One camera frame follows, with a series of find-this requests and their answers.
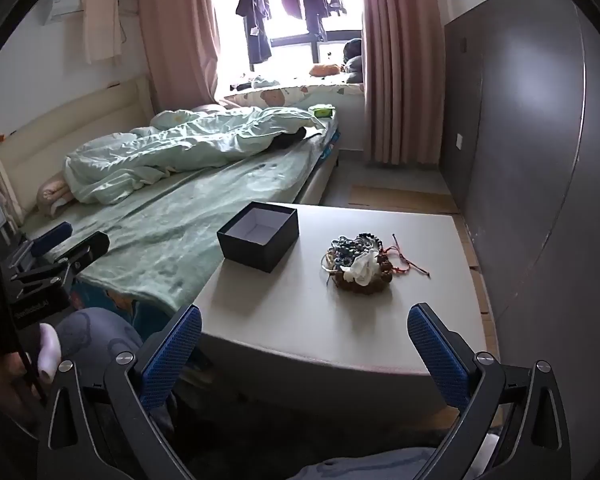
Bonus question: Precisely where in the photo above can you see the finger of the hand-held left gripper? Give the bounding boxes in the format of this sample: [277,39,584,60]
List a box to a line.
[27,224,75,257]
[10,231,111,291]

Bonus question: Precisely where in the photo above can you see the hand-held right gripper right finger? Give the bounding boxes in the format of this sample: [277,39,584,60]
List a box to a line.
[406,302,573,480]

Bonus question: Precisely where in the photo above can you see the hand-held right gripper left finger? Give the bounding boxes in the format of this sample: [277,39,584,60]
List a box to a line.
[40,304,203,480]

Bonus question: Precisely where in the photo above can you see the red string bracelet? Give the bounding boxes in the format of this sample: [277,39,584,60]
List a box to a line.
[380,233,431,278]

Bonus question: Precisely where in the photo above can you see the pile of jewelry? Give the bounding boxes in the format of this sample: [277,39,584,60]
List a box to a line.
[321,232,431,291]

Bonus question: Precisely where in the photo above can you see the white fabric flower hair tie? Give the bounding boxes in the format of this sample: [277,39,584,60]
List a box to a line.
[342,250,381,283]

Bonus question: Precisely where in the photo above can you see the black cardboard box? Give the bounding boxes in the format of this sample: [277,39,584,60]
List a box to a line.
[216,201,300,274]

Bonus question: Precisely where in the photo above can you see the person's left hand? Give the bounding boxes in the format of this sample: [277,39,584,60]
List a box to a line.
[0,322,73,433]

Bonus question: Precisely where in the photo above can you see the pink pillow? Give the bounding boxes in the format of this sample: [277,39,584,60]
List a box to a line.
[37,172,76,218]

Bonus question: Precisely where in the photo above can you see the green bed sheet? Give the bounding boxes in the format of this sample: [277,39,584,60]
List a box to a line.
[22,110,341,311]

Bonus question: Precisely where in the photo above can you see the beige upholstered bed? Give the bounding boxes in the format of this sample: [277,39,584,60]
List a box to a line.
[0,75,343,321]

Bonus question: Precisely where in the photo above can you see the light green quilt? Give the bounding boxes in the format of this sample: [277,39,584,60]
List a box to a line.
[62,106,338,205]

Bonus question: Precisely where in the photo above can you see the flat cardboard sheet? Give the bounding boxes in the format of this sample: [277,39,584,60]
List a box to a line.
[347,185,461,216]

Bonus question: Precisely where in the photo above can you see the beige hanging towel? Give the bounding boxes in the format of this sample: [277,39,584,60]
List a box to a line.
[82,0,123,66]

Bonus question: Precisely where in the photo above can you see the white air conditioner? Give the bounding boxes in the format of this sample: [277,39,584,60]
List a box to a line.
[42,0,88,26]

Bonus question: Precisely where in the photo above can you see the pink curtain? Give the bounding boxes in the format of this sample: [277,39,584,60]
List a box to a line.
[357,0,446,166]
[137,0,221,113]

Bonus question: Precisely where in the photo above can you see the printed window seat cushion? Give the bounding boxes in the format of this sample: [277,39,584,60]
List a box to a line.
[222,82,366,111]

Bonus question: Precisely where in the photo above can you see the window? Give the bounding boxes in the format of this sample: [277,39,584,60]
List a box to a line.
[207,0,366,86]

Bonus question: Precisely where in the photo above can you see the dark bag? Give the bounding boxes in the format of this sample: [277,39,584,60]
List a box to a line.
[342,38,365,83]

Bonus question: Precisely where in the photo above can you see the black cable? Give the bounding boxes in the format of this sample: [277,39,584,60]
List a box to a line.
[0,210,48,406]

